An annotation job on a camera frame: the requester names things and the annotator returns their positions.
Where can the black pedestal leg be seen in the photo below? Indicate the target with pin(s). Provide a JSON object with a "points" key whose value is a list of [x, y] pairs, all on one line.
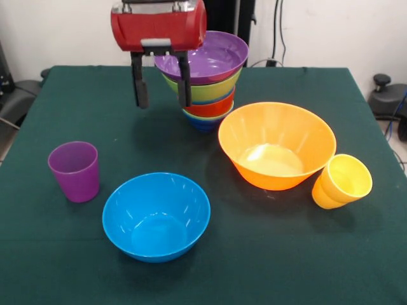
{"points": [[384, 98], [19, 95]]}

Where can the dark green tablecloth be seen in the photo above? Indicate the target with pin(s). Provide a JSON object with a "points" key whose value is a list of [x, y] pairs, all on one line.
{"points": [[63, 254]]}

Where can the large purple bowl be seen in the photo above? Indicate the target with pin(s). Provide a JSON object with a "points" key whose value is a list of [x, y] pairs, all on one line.
{"points": [[216, 57]]}

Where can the large green bowl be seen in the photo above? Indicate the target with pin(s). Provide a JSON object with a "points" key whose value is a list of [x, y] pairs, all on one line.
{"points": [[210, 90]]}

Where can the large blue bowl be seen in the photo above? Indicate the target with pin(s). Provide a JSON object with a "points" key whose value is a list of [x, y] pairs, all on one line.
{"points": [[155, 216]]}

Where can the large orange bowl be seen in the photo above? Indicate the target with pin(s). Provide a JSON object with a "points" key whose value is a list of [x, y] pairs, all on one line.
{"points": [[276, 127]]}

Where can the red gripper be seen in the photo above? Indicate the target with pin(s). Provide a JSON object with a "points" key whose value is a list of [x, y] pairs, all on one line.
{"points": [[155, 28]]}

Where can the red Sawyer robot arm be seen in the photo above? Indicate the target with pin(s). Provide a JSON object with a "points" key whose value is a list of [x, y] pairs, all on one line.
{"points": [[152, 1]]}

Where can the purple cup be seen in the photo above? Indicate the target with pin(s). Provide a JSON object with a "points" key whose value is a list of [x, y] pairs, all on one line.
{"points": [[76, 181]]}

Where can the red small bowl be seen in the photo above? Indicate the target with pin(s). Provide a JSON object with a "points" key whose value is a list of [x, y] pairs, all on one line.
{"points": [[210, 110]]}

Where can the dark blue small bowl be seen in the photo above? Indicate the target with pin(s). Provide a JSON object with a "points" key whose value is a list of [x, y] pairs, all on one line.
{"points": [[205, 125]]}

